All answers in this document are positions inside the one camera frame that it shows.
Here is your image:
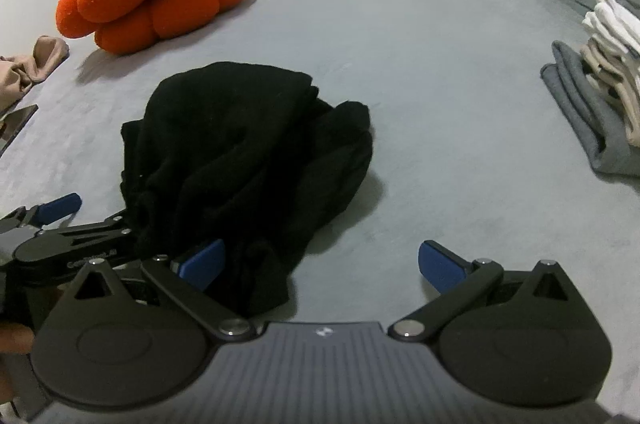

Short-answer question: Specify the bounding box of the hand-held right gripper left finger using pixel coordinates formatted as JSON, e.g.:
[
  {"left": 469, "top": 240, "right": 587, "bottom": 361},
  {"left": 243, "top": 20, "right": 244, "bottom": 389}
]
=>
[{"left": 65, "top": 240, "right": 253, "bottom": 345}]

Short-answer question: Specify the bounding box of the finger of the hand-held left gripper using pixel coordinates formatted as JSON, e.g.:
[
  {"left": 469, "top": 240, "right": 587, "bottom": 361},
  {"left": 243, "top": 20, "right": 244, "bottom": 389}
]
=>
[
  {"left": 0, "top": 192, "right": 83, "bottom": 235},
  {"left": 30, "top": 210, "right": 137, "bottom": 255}
]

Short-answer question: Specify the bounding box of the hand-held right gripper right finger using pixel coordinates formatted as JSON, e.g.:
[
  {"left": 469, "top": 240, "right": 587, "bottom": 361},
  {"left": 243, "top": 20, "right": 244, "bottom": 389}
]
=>
[{"left": 389, "top": 240, "right": 583, "bottom": 344}]

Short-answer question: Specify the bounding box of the black shirt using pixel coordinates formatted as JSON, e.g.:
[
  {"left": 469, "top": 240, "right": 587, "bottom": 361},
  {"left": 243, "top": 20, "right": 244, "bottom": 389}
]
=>
[{"left": 119, "top": 61, "right": 375, "bottom": 320}]

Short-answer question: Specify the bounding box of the person's left hand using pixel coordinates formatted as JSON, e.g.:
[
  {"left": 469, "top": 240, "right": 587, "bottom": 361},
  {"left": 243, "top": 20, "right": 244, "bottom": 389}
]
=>
[{"left": 0, "top": 321, "right": 35, "bottom": 357}]

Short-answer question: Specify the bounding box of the crumpled beige cloth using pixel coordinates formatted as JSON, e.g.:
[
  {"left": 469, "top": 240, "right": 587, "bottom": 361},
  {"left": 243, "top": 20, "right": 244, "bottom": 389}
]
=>
[{"left": 0, "top": 35, "right": 70, "bottom": 109}]

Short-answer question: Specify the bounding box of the grey bed sheet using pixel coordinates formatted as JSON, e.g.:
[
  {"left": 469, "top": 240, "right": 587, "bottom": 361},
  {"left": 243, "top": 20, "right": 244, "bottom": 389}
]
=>
[{"left": 0, "top": 0, "right": 640, "bottom": 424}]

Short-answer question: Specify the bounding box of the folded grey garment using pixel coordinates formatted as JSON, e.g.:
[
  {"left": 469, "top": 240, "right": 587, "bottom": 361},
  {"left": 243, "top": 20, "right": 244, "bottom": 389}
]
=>
[{"left": 540, "top": 40, "right": 640, "bottom": 177}]

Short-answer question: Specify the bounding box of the folded beige garment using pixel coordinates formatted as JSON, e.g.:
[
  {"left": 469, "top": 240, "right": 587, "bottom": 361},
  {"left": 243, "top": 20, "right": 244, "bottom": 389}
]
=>
[{"left": 580, "top": 38, "right": 640, "bottom": 149}]

